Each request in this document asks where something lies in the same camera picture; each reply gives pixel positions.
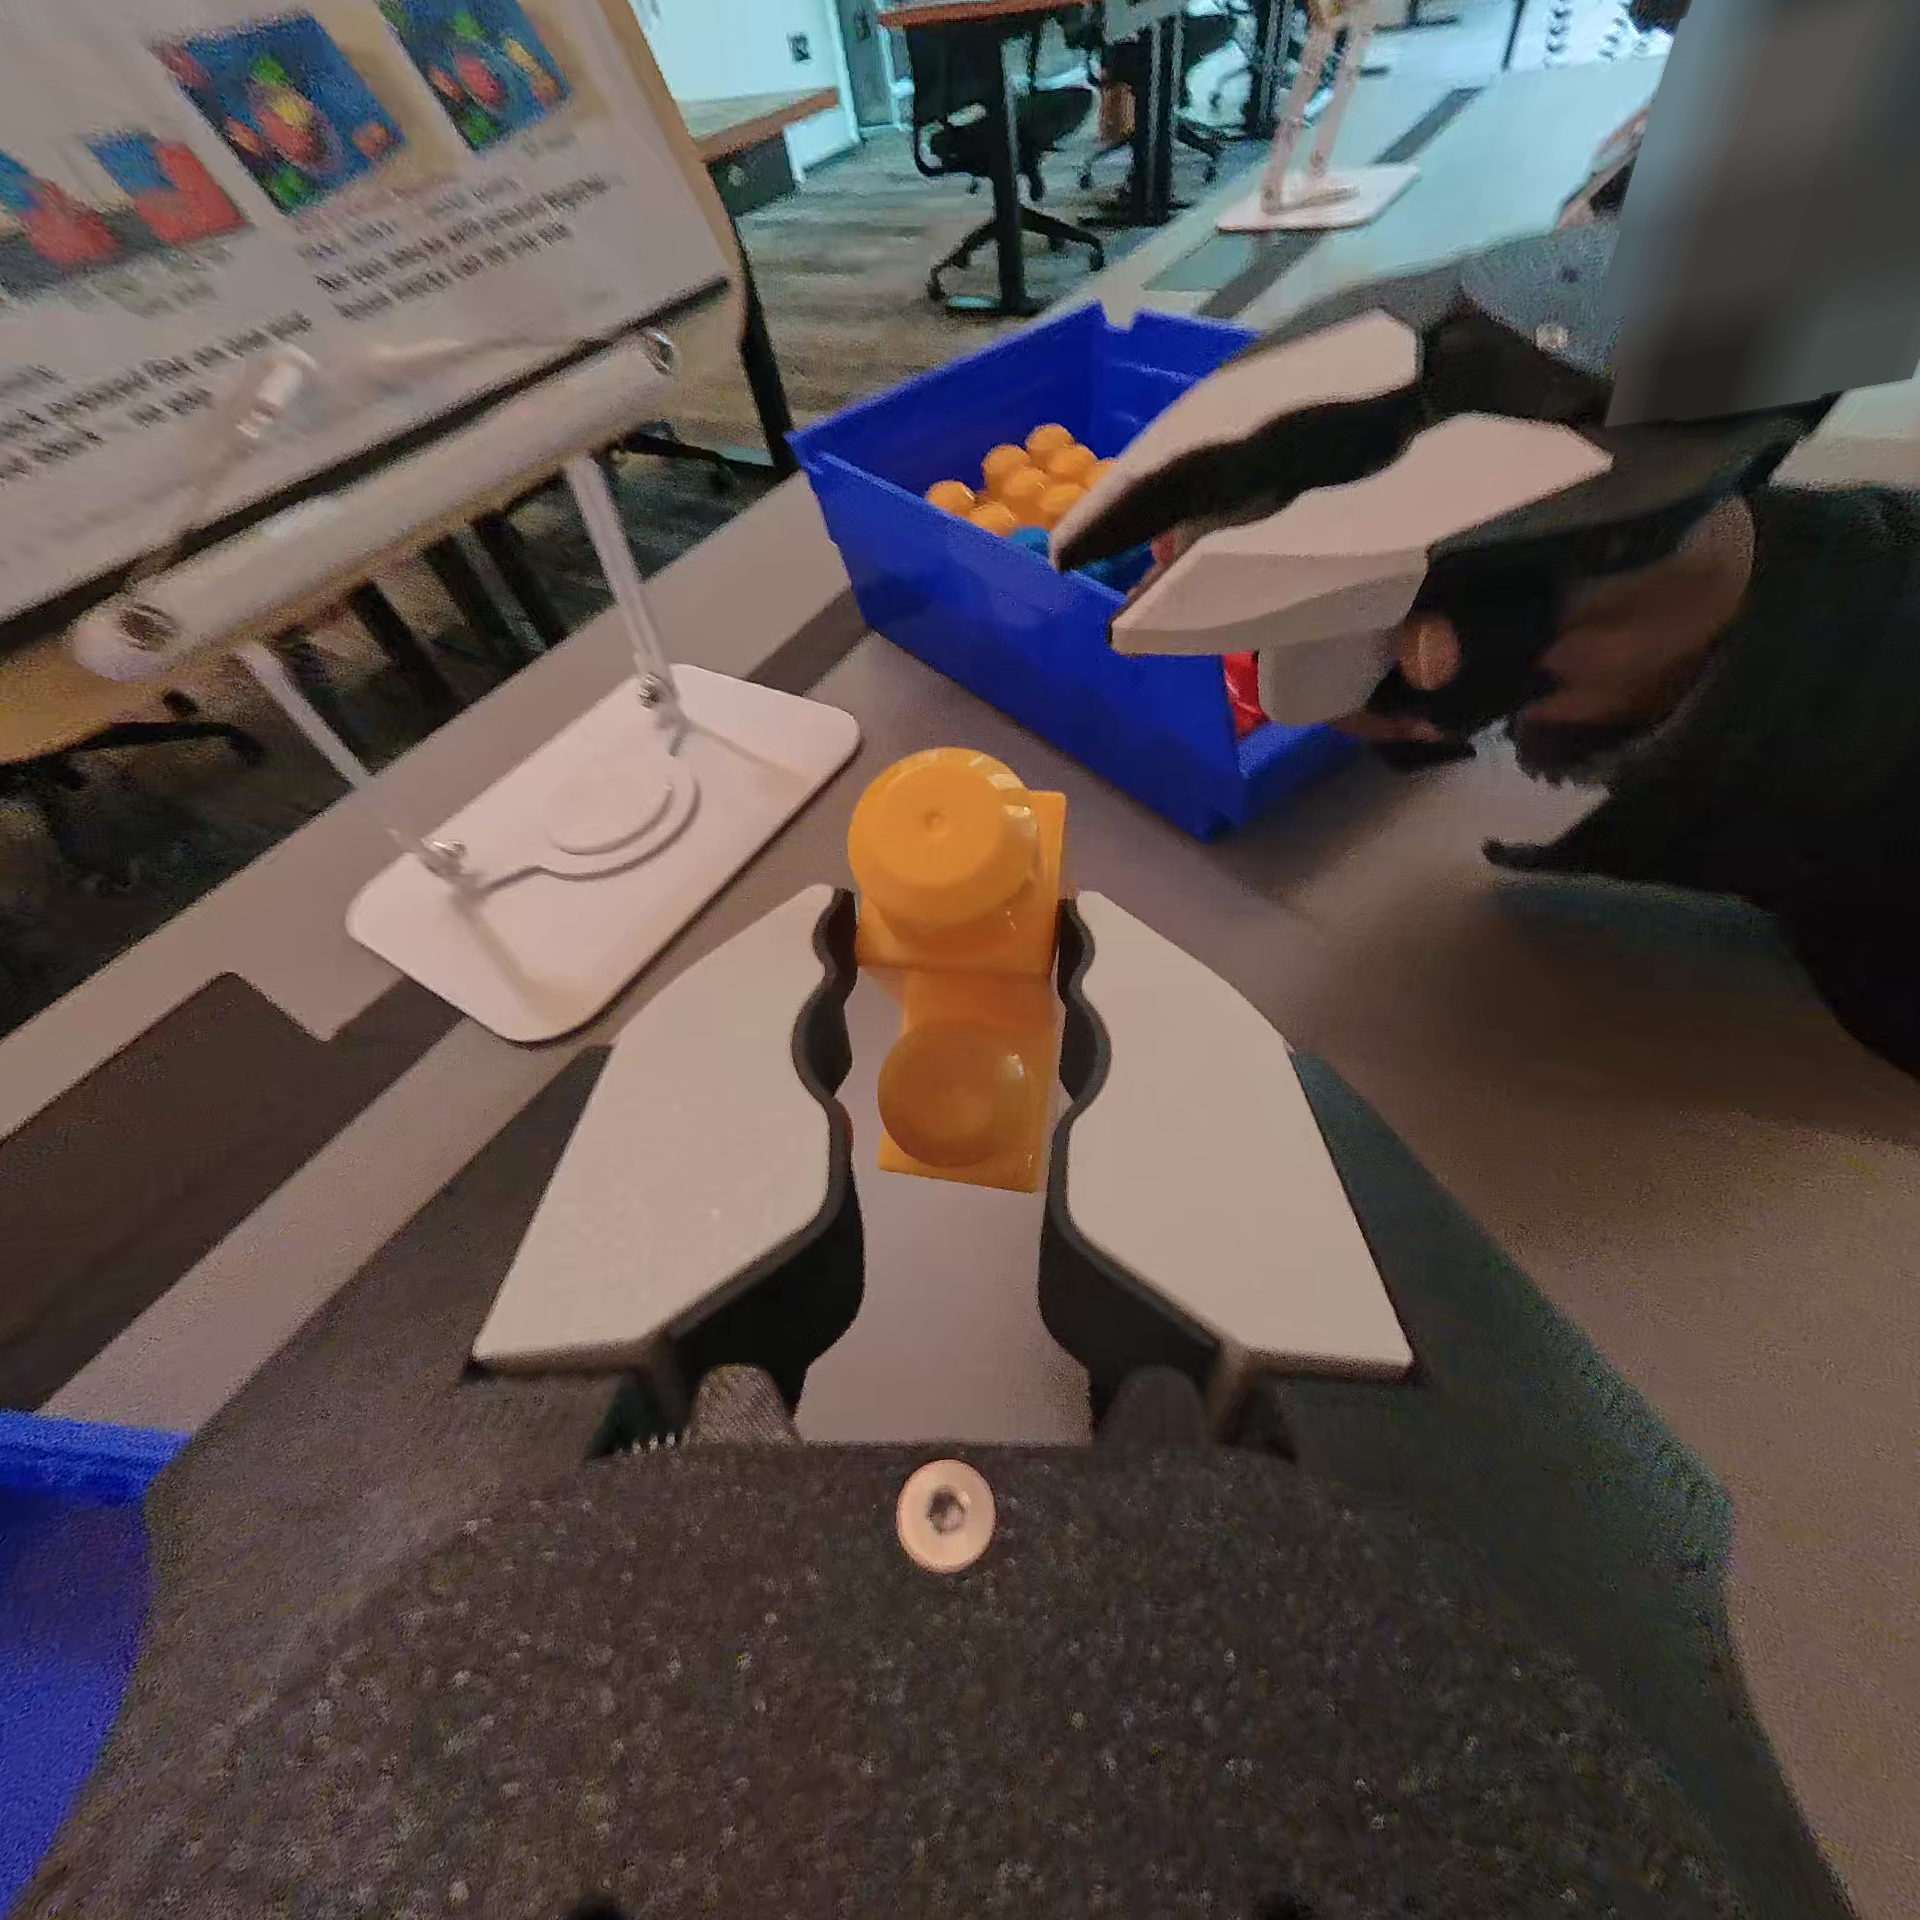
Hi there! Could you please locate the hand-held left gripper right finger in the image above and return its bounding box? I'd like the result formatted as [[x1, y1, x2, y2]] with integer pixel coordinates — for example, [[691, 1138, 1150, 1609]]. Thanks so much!
[[1034, 890, 1418, 1385]]

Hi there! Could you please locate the wooden document stand white base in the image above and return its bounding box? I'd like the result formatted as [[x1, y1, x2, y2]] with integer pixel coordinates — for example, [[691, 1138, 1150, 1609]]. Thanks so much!
[[1215, 0, 1421, 236], [0, 0, 864, 1046]]

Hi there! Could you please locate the person's right hand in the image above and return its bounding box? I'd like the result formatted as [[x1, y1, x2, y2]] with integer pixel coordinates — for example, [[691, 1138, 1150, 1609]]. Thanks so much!
[[1334, 497, 1760, 786]]

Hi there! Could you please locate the yellow one-stud mega block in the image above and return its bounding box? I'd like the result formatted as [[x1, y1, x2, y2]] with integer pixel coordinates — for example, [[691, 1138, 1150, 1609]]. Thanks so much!
[[846, 743, 1072, 980]]

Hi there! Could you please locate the black office chair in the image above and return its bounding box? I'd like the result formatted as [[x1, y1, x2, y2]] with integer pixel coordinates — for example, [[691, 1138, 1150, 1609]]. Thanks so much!
[[905, 25, 1112, 317]]

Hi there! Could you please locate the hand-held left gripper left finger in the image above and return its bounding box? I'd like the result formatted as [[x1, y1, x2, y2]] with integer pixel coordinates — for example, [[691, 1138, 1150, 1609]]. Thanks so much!
[[468, 882, 872, 1379]]

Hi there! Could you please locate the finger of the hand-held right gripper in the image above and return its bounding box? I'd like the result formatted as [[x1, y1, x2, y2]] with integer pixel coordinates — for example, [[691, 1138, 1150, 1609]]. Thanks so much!
[[1109, 411, 1615, 726], [1050, 309, 1479, 575]]

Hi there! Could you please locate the printed instruction sheet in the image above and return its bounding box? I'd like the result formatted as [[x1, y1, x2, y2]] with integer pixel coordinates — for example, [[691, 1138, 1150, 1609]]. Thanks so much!
[[0, 0, 736, 609]]

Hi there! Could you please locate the blue plastic bin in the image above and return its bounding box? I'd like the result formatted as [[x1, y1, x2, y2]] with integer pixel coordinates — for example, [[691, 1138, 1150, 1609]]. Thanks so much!
[[0, 1409, 191, 1910], [786, 304, 1361, 842]]

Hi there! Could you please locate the person's right forearm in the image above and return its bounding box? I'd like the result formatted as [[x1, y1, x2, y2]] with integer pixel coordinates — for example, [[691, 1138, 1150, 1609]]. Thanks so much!
[[1483, 480, 1920, 1075]]

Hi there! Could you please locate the yellow two-stud mega block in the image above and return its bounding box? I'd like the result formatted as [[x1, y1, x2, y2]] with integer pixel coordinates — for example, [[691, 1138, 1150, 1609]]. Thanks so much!
[[874, 971, 1056, 1195]]

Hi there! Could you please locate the wooden top office desk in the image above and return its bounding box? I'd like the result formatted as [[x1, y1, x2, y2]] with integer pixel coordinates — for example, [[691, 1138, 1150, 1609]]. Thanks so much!
[[875, 0, 1189, 319]]

